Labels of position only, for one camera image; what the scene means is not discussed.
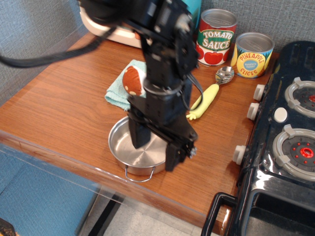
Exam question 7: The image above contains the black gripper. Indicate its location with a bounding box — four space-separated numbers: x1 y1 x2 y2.
127 85 198 172

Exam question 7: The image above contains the silver steel pot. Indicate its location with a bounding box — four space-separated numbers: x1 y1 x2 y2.
108 117 167 183

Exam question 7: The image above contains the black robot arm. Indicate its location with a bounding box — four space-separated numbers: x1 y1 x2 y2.
80 0 199 171

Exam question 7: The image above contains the light blue folded cloth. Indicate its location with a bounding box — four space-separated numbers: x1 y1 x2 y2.
105 59 146 111

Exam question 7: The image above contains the plush brown white mushroom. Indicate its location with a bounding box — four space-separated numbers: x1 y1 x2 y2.
122 66 146 96

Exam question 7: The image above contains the teal toy microwave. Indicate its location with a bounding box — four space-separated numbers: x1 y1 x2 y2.
78 0 202 49

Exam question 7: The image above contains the black toy stove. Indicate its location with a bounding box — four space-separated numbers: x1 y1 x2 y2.
201 41 315 236

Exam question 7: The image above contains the tomato sauce can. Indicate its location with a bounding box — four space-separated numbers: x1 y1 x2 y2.
196 8 238 66

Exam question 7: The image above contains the pineapple slices can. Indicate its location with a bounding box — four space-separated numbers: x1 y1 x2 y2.
230 32 275 78

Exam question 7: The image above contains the yellow handled metal spoon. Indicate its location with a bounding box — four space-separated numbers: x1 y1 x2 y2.
186 66 234 120

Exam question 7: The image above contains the black cable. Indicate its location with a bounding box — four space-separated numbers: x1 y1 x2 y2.
0 23 119 68

